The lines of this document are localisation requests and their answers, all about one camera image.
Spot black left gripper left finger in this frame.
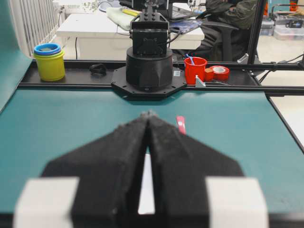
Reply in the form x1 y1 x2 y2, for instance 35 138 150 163
13 110 150 228

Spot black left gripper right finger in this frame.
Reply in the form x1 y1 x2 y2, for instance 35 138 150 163
147 110 270 228

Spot pink spoon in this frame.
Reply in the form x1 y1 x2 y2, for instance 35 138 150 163
176 116 186 134

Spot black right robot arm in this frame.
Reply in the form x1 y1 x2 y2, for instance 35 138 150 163
111 0 186 97

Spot green table mat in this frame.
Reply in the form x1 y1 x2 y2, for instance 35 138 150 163
0 0 304 214

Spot red plastic cup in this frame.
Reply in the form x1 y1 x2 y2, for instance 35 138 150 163
184 57 207 85

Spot red tape roll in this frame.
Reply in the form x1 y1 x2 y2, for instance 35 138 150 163
204 66 230 82

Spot blue pen in cup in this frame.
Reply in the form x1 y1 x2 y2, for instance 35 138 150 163
188 55 195 65

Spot stacked yellow green blue cups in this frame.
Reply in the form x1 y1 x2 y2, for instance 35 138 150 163
33 43 65 82

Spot black office chair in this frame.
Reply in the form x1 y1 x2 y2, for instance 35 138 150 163
191 12 239 62

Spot white desk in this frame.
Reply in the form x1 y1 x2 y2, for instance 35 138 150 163
56 13 205 60

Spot person in dark jacket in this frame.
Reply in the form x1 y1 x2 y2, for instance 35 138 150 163
188 0 257 62

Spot clear plastic storage box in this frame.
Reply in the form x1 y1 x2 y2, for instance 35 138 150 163
260 19 304 40

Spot black cable clip ring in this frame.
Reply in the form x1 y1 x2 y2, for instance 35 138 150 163
89 63 106 77

